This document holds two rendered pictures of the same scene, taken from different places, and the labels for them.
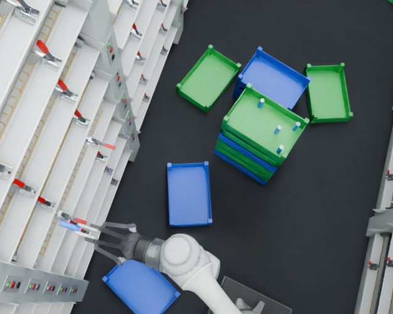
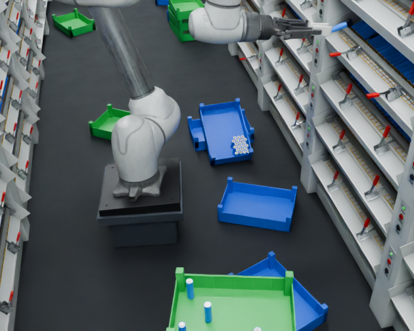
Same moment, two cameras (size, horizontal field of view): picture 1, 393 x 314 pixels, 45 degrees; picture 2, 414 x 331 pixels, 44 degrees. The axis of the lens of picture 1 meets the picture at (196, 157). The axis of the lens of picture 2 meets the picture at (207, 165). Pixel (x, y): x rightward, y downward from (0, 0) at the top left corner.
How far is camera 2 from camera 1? 176 cm
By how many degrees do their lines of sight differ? 68
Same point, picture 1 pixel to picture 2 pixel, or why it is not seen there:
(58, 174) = (377, 8)
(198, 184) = not seen: hidden behind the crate
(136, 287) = (261, 207)
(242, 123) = (263, 307)
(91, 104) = not seen: outside the picture
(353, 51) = not seen: outside the picture
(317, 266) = (75, 310)
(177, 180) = (301, 312)
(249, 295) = (148, 201)
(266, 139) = (216, 303)
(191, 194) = not seen: hidden behind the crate
